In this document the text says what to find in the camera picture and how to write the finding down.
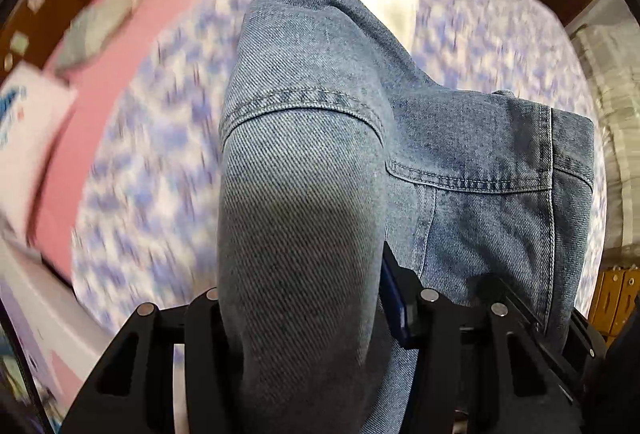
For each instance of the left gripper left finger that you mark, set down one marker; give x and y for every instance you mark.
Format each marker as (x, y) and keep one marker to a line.
(131, 387)

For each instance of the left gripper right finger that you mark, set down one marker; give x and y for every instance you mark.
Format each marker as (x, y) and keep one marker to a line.
(481, 368)

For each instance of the blue denim jacket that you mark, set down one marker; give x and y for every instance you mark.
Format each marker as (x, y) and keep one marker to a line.
(334, 147)

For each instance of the wooden drawer cabinet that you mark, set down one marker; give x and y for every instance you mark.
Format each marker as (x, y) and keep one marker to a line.
(613, 301)

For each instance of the purple cat print blanket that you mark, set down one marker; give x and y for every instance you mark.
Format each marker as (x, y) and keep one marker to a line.
(146, 228)

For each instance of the white pillow with blue print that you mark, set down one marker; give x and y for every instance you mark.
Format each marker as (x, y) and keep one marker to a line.
(34, 108)

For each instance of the pink bed sheet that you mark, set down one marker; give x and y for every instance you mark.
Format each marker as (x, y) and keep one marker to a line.
(98, 84)

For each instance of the beige lace furniture cover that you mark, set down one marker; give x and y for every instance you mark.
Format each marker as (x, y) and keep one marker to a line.
(609, 56)

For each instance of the grey folded cloth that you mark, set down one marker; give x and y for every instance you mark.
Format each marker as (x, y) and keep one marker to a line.
(90, 31)

